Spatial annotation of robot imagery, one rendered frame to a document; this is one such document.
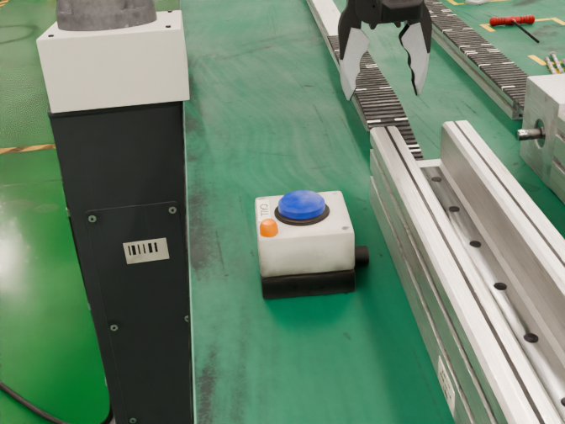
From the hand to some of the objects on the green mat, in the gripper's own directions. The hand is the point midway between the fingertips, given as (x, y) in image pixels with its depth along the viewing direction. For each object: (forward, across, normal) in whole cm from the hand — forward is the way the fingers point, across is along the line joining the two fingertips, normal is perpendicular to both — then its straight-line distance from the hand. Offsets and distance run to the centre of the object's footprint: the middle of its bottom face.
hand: (384, 91), depth 91 cm
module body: (+6, -19, +59) cm, 62 cm away
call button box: (+6, +12, +30) cm, 33 cm away
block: (+6, -18, +14) cm, 23 cm away
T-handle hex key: (+6, -33, -40) cm, 52 cm away
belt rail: (+6, -19, -49) cm, 53 cm away
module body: (+6, 0, +59) cm, 59 cm away
